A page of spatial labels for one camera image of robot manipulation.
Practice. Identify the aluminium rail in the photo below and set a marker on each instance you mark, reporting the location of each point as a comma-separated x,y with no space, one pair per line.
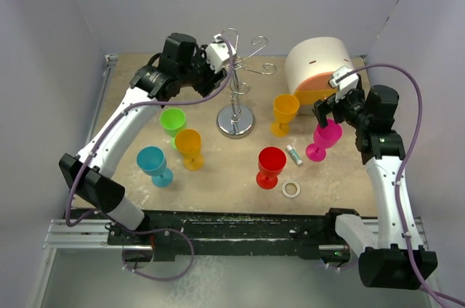
89,234

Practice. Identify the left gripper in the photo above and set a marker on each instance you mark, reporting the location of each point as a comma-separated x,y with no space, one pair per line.
213,78

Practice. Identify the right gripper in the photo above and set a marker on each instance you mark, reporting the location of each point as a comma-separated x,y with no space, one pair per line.
322,107

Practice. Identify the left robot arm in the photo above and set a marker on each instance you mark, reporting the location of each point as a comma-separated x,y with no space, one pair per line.
89,172

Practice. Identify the pink plastic wine glass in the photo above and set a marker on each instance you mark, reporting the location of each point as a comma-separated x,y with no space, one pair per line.
323,139

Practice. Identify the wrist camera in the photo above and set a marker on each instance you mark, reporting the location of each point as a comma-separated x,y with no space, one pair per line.
217,53
343,80

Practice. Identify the orange wine glass right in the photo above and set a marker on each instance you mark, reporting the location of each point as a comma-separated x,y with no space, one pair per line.
285,108

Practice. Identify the green plastic wine glass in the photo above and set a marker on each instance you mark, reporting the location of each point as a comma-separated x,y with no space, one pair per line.
173,121

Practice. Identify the orange wine glass left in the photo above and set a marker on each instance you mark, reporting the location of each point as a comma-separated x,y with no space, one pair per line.
188,143

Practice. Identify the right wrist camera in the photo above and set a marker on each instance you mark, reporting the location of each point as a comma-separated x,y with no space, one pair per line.
343,80

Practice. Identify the white round drawer box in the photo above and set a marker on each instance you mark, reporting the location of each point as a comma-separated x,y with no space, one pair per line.
309,66

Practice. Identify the blue plastic wine glass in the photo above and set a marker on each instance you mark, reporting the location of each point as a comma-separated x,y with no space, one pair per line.
152,161

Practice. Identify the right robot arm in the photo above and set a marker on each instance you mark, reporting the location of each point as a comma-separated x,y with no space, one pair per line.
395,256

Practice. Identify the orange wine glass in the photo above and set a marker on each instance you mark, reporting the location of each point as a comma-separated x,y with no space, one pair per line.
285,108
188,143

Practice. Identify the red plastic wine glass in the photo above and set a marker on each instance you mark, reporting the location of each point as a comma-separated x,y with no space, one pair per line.
271,162

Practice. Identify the white tape roll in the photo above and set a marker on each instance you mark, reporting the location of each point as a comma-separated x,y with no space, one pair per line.
291,188

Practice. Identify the black base frame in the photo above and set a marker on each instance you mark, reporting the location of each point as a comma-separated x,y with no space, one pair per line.
182,233

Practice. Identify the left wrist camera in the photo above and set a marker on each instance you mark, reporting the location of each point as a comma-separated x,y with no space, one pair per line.
217,53

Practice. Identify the white green glue stick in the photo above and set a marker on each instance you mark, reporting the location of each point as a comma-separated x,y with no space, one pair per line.
294,155

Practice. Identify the chrome wine glass rack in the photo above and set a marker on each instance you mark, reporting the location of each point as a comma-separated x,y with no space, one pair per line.
236,120

